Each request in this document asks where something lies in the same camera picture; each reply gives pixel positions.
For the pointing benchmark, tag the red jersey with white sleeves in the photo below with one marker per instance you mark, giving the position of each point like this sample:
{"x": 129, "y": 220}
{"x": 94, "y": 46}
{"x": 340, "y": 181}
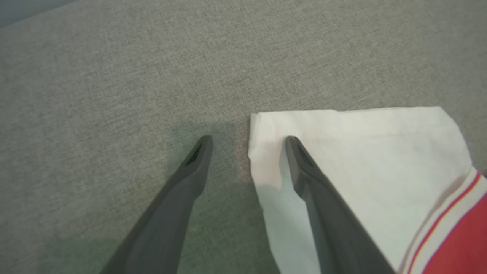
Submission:
{"x": 380, "y": 152}

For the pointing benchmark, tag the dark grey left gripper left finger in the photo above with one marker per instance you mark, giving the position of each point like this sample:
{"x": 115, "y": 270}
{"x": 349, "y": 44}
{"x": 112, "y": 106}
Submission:
{"x": 163, "y": 232}

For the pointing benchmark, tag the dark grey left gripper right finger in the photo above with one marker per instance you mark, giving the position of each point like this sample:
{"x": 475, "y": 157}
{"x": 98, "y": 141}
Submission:
{"x": 338, "y": 236}

